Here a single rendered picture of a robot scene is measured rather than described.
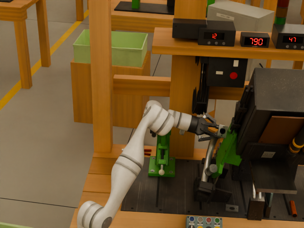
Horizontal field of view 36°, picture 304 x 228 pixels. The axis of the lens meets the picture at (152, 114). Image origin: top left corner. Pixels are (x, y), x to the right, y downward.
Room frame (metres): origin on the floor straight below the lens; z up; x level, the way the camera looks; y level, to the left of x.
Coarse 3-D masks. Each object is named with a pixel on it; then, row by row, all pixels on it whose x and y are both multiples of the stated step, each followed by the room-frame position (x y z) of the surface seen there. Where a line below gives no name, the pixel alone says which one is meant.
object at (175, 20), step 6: (174, 18) 2.02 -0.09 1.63; (174, 24) 1.95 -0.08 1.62; (180, 24) 1.95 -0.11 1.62; (186, 24) 1.95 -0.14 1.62; (192, 24) 1.95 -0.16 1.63; (198, 24) 1.95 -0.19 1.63; (204, 24) 1.95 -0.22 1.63; (174, 30) 1.95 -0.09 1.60; (180, 30) 1.95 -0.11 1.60; (186, 30) 1.95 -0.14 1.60; (192, 30) 1.95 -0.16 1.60; (198, 30) 1.95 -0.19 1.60; (174, 36) 1.95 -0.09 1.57; (180, 36) 1.95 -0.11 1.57; (186, 36) 1.95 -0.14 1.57; (192, 36) 1.95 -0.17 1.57
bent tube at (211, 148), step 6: (222, 126) 1.76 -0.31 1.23; (216, 132) 1.78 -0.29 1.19; (222, 132) 1.78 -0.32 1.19; (216, 138) 1.79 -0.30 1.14; (210, 144) 1.80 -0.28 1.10; (210, 150) 1.79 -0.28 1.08; (210, 156) 1.77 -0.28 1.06; (204, 162) 1.75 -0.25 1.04; (210, 162) 1.75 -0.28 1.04; (204, 168) 1.73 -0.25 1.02; (204, 174) 1.70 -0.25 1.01; (204, 180) 1.68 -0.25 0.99
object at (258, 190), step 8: (256, 168) 1.59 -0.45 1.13; (264, 168) 1.59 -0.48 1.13; (272, 168) 1.60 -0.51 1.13; (280, 168) 1.60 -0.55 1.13; (288, 168) 1.60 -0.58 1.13; (256, 176) 1.54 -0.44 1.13; (264, 176) 1.54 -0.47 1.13; (272, 176) 1.54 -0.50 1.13; (280, 176) 1.54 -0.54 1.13; (288, 176) 1.54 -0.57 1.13; (256, 184) 1.48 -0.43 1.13; (264, 184) 1.49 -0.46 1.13; (272, 184) 1.49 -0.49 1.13; (280, 184) 1.49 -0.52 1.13; (288, 184) 1.49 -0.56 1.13; (256, 192) 1.46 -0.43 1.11; (272, 192) 1.46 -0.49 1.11; (280, 192) 1.46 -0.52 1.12; (288, 192) 1.45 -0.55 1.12; (296, 192) 1.45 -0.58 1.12
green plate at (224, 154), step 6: (228, 132) 1.72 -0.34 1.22; (234, 132) 1.65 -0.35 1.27; (228, 138) 1.68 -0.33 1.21; (234, 138) 1.64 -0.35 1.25; (222, 144) 1.73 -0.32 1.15; (228, 144) 1.65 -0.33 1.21; (234, 144) 1.65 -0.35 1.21; (222, 150) 1.70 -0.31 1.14; (228, 150) 1.64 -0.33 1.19; (234, 150) 1.65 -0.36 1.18; (216, 156) 1.74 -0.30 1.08; (222, 156) 1.66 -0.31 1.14; (228, 156) 1.65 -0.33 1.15; (234, 156) 1.65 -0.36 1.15; (240, 156) 1.65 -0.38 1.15; (216, 162) 1.70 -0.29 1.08; (222, 162) 1.64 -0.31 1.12; (228, 162) 1.65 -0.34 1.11; (234, 162) 1.65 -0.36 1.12; (240, 162) 1.65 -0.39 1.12
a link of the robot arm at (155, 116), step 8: (152, 104) 1.51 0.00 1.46; (152, 112) 1.47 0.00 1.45; (160, 112) 1.47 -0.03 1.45; (168, 112) 1.50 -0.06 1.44; (144, 120) 1.45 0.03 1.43; (152, 120) 1.45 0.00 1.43; (160, 120) 1.45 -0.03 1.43; (144, 128) 1.42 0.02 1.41; (152, 128) 1.45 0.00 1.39; (136, 136) 1.40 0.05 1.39; (144, 136) 1.42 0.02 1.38; (128, 144) 1.39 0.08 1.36; (136, 144) 1.37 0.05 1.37; (128, 152) 1.35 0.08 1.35; (136, 152) 1.35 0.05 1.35; (136, 160) 1.33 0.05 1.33
